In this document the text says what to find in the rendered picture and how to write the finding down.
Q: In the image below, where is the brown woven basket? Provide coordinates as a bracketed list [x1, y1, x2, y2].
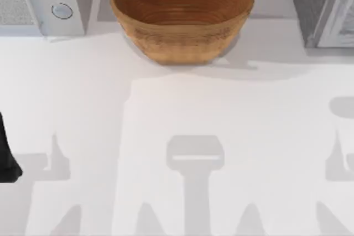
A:
[110, 0, 255, 66]

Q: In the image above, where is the pale microwave oven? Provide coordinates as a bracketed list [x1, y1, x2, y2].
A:
[0, 0, 97, 38]

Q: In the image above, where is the small microwave knob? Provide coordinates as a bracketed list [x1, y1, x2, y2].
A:
[51, 2, 74, 20]

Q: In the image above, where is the grey cabinet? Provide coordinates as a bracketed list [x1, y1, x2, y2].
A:
[287, 0, 354, 49]

